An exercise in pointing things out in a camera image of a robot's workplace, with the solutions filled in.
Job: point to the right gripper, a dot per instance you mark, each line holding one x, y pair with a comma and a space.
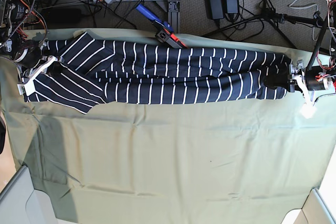
29, 56

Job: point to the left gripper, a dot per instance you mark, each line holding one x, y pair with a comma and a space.
319, 79

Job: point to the navy white striped T-shirt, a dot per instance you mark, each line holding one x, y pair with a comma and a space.
104, 71

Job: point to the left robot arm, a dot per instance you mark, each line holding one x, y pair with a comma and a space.
311, 61

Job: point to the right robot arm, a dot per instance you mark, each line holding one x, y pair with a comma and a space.
15, 12

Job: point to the light green table cloth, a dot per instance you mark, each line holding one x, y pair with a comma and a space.
247, 161

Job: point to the blue red black clamp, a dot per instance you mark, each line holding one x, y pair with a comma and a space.
165, 33

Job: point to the grey plastic bin right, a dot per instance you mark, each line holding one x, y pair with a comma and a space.
314, 210

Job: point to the grey plastic bin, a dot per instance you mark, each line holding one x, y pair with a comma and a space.
314, 210
21, 203

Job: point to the grey plastic bin left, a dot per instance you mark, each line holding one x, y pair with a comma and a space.
21, 203

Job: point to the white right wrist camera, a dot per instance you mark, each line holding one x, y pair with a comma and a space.
27, 86

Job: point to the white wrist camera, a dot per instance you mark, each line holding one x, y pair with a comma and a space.
27, 86
308, 108

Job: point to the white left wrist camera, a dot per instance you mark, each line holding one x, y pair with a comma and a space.
308, 108

